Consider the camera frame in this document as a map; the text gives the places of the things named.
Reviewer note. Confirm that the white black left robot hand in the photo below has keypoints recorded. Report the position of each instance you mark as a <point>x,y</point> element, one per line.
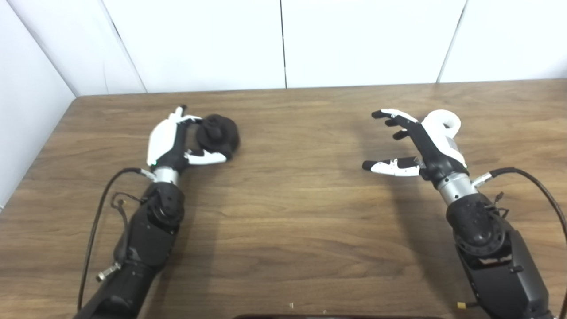
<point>159,141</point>

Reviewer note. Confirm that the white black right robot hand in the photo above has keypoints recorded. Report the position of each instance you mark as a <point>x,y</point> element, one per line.
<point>436,153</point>

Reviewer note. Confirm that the round black stepped part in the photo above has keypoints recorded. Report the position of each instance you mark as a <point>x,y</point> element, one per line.
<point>219,133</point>

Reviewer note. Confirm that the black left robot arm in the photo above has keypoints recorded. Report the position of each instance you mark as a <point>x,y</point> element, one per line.
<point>150,235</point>

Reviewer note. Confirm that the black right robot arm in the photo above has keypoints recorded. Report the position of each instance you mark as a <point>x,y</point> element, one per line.
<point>496,274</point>

